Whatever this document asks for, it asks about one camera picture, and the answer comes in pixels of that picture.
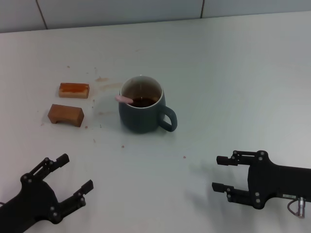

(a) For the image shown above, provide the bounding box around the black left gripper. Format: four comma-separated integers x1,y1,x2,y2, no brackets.
0,153,94,233

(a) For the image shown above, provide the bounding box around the pink handled metal spoon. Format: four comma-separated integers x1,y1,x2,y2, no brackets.
115,95,134,105

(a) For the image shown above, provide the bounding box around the brown wooden notched block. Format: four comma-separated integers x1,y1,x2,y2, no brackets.
47,103,85,128

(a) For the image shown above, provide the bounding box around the light wooden block orange stained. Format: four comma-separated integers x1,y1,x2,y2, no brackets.
58,83,90,99

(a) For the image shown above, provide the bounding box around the dark grey ceramic mug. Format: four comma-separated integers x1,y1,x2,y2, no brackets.
118,75,178,134

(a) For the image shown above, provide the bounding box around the dark coffee liquid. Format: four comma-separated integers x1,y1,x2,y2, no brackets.
131,96,157,108

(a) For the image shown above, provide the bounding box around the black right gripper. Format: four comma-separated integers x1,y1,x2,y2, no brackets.
211,150,311,210

